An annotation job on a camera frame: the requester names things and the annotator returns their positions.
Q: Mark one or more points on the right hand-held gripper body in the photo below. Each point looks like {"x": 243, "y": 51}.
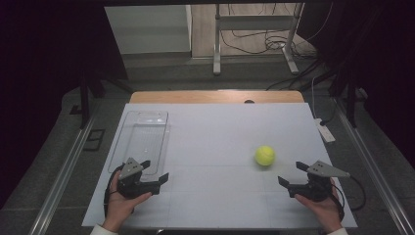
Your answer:
{"x": 314, "y": 189}

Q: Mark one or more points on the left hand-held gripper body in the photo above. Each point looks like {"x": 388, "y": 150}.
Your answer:
{"x": 130, "y": 187}

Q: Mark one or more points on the clear plastic tray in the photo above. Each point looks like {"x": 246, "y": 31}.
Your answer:
{"x": 143, "y": 137}

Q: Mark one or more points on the yellow-green tennis ball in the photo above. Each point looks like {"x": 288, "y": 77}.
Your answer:
{"x": 264, "y": 155}

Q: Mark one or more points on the person's left hand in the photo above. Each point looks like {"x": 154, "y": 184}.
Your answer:
{"x": 119, "y": 209}

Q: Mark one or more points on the person's right hand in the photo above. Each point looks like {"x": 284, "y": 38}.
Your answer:
{"x": 324, "y": 212}

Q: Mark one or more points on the white power strip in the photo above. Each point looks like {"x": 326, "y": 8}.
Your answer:
{"x": 324, "y": 130}

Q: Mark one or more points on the white sleeve cuff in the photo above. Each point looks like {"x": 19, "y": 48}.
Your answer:
{"x": 102, "y": 230}
{"x": 337, "y": 231}

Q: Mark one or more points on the black curtain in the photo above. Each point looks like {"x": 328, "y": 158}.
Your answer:
{"x": 381, "y": 65}
{"x": 39, "y": 81}

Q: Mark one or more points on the white panel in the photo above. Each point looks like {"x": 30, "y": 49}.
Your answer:
{"x": 147, "y": 29}

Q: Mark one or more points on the small black frame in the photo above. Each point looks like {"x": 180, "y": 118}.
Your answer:
{"x": 94, "y": 139}

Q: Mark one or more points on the aluminium rail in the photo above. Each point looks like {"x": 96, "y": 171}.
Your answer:
{"x": 375, "y": 169}
{"x": 62, "y": 182}

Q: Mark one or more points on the white metal stand frame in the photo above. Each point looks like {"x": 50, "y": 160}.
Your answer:
{"x": 254, "y": 23}

